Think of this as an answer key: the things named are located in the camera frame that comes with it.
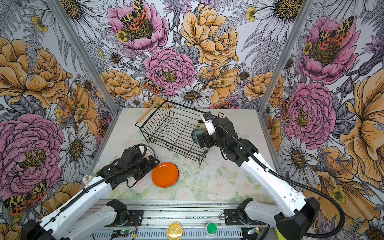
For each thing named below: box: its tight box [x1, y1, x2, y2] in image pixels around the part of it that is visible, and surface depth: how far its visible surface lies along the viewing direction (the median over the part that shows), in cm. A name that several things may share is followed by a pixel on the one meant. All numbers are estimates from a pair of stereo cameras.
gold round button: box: [166, 221, 184, 240], surface depth 71 cm
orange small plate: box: [152, 162, 180, 188], surface depth 87 cm
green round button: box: [205, 222, 218, 237], surface depth 65 cm
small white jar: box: [82, 175, 92, 184], surface depth 78 cm
